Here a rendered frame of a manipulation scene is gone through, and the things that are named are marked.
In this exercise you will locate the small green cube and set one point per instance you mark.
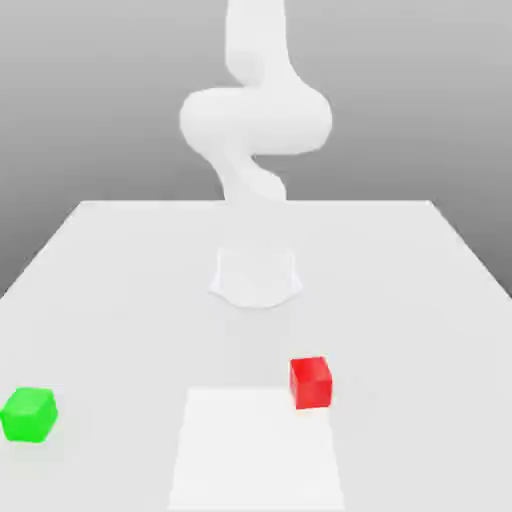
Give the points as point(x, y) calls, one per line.
point(28, 415)

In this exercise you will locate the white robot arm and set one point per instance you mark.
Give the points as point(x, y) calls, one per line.
point(256, 120)

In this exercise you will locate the small red cube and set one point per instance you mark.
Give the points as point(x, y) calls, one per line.
point(311, 383)

